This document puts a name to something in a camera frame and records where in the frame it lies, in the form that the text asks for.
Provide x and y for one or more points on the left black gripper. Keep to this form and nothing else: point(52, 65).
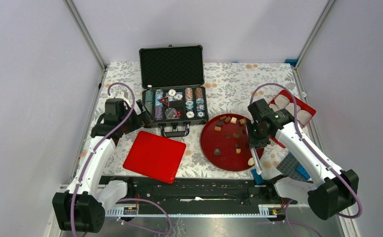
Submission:
point(140, 120)

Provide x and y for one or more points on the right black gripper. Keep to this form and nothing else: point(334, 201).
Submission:
point(253, 142)

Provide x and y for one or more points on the silver metal tongs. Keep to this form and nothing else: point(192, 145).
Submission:
point(256, 160)

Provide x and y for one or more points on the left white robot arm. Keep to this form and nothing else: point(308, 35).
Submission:
point(82, 206)

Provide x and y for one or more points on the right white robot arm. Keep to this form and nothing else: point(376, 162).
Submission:
point(331, 189)

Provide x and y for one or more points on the red chocolate box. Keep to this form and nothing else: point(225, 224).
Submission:
point(294, 115)

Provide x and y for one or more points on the white oval chocolate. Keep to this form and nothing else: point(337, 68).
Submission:
point(250, 162)

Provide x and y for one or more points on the dark heart chocolate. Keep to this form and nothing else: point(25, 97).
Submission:
point(216, 152)

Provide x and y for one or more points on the red square box lid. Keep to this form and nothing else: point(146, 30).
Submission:
point(155, 156)

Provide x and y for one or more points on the round red tray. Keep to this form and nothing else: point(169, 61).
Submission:
point(227, 132)

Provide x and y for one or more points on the black poker chip case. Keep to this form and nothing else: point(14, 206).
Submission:
point(172, 79)

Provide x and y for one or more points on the grey lego baseplate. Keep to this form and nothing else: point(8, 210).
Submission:
point(290, 167)

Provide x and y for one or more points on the blue lego brick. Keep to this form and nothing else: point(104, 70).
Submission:
point(258, 180)

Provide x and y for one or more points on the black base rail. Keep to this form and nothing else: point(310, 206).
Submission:
point(189, 196)

